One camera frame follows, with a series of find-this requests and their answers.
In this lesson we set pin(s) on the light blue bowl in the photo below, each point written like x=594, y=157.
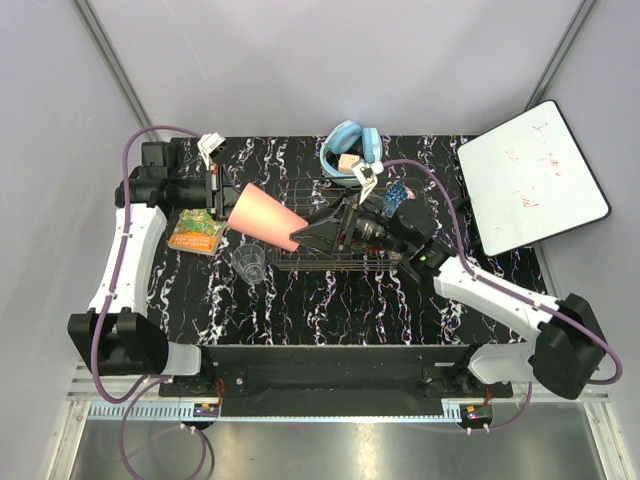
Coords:
x=332, y=172

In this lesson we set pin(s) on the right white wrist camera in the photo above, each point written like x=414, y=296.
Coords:
x=367, y=176

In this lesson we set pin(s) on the beige cube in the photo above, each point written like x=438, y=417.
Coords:
x=346, y=163

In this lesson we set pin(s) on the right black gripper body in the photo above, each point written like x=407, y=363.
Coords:
x=374, y=228

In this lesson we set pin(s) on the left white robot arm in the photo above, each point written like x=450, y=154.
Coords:
x=115, y=336

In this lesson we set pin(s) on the white whiteboard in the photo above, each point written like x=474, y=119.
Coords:
x=528, y=180

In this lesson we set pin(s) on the pink plastic cup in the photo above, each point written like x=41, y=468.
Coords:
x=260, y=216

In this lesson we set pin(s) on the orange treehouse book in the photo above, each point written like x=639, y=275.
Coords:
x=196, y=231

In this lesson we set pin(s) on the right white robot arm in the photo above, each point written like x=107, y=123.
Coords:
x=563, y=342

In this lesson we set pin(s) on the red floral plate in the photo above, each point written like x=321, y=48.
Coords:
x=362, y=247

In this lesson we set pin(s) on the wire dish rack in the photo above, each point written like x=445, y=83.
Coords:
x=305, y=196

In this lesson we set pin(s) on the clear drinking glass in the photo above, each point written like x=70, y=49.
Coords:
x=249, y=262

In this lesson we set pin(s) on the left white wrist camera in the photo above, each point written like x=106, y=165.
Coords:
x=208, y=145

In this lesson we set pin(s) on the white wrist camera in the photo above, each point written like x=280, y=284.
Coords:
x=208, y=145
x=367, y=176

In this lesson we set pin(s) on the blue patterned bowl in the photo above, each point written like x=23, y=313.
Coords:
x=396, y=194

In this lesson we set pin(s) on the light blue headphones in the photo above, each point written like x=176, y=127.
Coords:
x=344, y=136

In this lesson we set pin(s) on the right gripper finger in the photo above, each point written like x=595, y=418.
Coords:
x=321, y=237
x=328, y=219

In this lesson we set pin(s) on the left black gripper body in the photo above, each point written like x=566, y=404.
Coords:
x=195, y=193

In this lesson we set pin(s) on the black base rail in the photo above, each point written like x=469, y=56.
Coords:
x=337, y=382

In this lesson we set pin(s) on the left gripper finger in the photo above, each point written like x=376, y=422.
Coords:
x=229, y=180
x=230, y=202

